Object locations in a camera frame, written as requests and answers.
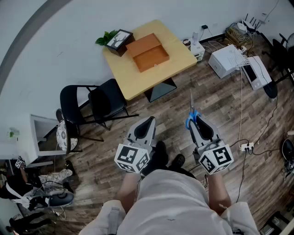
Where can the black folding chair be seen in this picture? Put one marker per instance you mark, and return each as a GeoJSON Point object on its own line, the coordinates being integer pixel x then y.
{"type": "Point", "coordinates": [105, 98]}

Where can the orange box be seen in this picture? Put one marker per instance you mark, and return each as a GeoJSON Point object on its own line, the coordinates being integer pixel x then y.
{"type": "Point", "coordinates": [149, 56]}

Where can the green leafy plant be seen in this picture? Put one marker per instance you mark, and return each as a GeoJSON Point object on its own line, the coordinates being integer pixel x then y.
{"type": "Point", "coordinates": [103, 40]}

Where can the black framed deer picture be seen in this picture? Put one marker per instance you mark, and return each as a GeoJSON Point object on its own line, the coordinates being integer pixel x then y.
{"type": "Point", "coordinates": [118, 41]}

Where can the white power strip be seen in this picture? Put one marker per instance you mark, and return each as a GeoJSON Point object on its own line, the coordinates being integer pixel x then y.
{"type": "Point", "coordinates": [247, 146]}

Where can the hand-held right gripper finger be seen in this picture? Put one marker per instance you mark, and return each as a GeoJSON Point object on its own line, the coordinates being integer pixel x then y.
{"type": "Point", "coordinates": [214, 133]}
{"type": "Point", "coordinates": [197, 137]}

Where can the black office chair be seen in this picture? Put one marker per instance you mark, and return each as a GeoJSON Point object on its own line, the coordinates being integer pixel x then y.
{"type": "Point", "coordinates": [279, 50]}

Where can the person's white shirt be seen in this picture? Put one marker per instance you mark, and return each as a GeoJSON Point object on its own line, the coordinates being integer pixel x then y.
{"type": "Point", "coordinates": [170, 206]}

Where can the white open cabinet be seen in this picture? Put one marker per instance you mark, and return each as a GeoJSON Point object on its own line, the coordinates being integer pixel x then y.
{"type": "Point", "coordinates": [34, 137]}

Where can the person's left black shoe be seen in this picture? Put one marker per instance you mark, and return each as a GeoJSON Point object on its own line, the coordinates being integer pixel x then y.
{"type": "Point", "coordinates": [160, 156]}

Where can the white printer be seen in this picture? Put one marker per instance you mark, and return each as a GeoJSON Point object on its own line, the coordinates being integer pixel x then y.
{"type": "Point", "coordinates": [220, 62]}

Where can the patterned cushion stool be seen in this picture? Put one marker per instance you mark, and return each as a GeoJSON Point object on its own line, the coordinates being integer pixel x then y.
{"type": "Point", "coordinates": [62, 135]}

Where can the small white box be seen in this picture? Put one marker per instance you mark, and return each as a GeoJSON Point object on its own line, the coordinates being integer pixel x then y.
{"type": "Point", "coordinates": [198, 49]}

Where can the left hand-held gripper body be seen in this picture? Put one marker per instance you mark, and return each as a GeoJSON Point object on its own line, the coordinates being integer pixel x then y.
{"type": "Point", "coordinates": [128, 154]}

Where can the person's right forearm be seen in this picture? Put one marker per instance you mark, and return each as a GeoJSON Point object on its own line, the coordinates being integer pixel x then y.
{"type": "Point", "coordinates": [218, 192]}

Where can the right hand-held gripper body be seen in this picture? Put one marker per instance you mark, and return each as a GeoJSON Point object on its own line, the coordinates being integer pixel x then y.
{"type": "Point", "coordinates": [218, 158]}

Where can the black wall charger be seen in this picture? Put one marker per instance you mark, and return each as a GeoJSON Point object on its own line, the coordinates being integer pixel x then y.
{"type": "Point", "coordinates": [204, 27]}

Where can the light wooden table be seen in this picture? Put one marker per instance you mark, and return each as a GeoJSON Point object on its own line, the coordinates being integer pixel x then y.
{"type": "Point", "coordinates": [128, 78]}

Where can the person's black shoe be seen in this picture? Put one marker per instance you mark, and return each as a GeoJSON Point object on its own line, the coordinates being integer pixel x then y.
{"type": "Point", "coordinates": [160, 156]}
{"type": "Point", "coordinates": [178, 160]}

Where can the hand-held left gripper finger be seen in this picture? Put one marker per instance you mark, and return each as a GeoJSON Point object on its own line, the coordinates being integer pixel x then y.
{"type": "Point", "coordinates": [133, 130]}
{"type": "Point", "coordinates": [151, 135]}

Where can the person's left forearm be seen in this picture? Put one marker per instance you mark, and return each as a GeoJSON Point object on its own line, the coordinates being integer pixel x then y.
{"type": "Point", "coordinates": [127, 190]}

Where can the white router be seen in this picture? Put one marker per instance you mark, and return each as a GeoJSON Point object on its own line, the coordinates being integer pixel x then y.
{"type": "Point", "coordinates": [249, 25]}

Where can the black round stool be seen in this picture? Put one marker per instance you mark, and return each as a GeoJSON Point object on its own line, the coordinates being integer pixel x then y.
{"type": "Point", "coordinates": [60, 199]}

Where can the person's right black shoe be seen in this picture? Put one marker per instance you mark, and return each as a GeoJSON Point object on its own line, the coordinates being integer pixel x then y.
{"type": "Point", "coordinates": [178, 160]}

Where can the white flat appliance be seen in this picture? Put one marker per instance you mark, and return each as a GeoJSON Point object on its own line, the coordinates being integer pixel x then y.
{"type": "Point", "coordinates": [259, 73]}

